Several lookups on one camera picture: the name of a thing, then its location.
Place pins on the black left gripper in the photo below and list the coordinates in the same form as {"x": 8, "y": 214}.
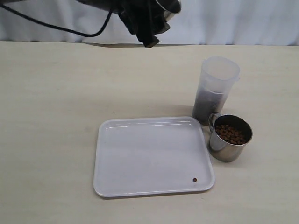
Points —
{"x": 139, "y": 17}

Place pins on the steel mug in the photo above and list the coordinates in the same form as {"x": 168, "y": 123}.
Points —
{"x": 219, "y": 148}
{"x": 168, "y": 8}

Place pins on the white backdrop curtain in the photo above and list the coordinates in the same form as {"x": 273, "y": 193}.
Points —
{"x": 209, "y": 22}

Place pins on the translucent plastic pitcher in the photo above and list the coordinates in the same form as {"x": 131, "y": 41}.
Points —
{"x": 218, "y": 74}

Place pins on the white plastic tray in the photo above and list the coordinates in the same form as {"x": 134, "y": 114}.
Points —
{"x": 151, "y": 156}

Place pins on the brown pellets in right mug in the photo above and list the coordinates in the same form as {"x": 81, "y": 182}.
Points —
{"x": 230, "y": 134}

